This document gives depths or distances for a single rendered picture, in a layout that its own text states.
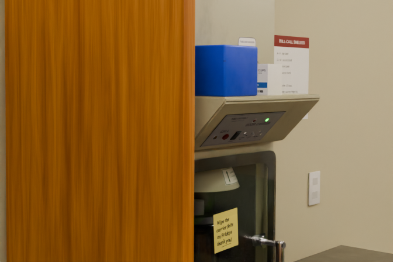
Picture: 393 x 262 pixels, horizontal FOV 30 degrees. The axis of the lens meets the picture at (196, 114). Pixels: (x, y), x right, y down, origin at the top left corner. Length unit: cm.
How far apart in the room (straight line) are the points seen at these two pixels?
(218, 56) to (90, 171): 33
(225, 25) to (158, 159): 33
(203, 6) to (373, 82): 164
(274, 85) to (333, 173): 131
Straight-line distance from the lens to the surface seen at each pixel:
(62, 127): 143
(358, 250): 267
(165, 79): 123
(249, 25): 151
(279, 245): 154
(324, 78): 262
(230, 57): 128
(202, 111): 129
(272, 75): 143
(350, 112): 279
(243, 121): 136
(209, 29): 140
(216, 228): 143
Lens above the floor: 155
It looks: 3 degrees down
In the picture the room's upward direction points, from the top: straight up
